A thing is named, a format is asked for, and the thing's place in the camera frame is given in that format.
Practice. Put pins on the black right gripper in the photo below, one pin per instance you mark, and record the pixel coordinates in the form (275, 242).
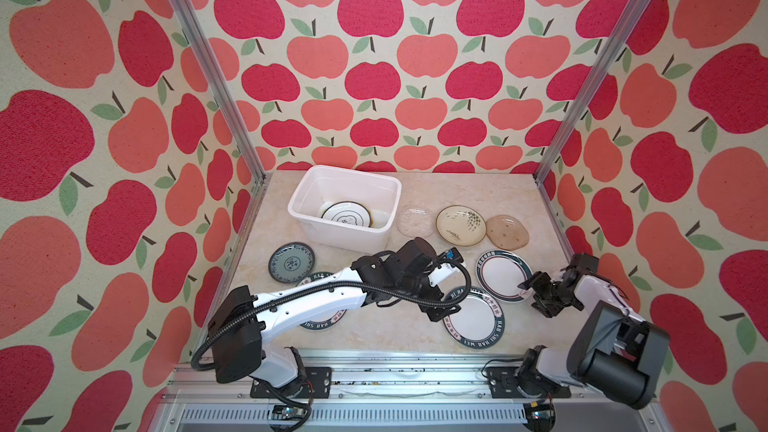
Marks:
(540, 283)

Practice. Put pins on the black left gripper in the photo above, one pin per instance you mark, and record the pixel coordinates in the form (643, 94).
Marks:
(438, 312)

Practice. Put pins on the white plate dark green rim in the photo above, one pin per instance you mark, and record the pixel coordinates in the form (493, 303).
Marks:
(501, 272)

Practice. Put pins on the white plate with cloud emblem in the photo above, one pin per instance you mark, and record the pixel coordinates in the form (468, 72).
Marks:
(349, 213)

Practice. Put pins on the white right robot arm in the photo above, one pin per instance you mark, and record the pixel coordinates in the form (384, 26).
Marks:
(617, 352)

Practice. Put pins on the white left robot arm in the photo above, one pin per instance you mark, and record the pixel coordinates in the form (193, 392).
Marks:
(240, 332)

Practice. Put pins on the white plastic bin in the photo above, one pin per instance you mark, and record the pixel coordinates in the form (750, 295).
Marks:
(321, 186)

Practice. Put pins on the white plate lettered dark rim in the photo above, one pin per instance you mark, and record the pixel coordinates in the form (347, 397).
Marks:
(480, 322)

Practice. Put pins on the beige speckled plate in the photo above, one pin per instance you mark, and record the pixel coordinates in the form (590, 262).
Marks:
(507, 232)

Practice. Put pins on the cream plate with plant drawing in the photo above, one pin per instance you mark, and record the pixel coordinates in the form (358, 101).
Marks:
(461, 226)

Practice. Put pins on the clear glass plate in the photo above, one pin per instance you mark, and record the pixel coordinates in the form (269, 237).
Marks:
(416, 221)

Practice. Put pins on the blue floral green plate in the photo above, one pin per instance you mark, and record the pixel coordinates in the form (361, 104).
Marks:
(291, 262)

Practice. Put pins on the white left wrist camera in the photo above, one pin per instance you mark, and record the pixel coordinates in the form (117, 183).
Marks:
(452, 257)

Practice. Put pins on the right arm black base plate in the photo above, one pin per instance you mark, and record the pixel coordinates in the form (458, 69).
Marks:
(507, 382)

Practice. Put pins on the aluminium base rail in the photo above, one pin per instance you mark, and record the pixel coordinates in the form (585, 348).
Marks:
(391, 391)

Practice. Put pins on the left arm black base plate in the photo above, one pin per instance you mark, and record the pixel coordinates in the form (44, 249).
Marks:
(312, 382)

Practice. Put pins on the right aluminium frame post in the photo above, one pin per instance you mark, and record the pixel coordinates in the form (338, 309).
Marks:
(609, 52)

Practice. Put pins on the aluminium frame post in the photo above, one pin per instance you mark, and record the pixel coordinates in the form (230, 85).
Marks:
(609, 52)
(213, 73)

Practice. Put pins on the left aluminium frame post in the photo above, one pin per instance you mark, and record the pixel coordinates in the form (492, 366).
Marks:
(213, 73)

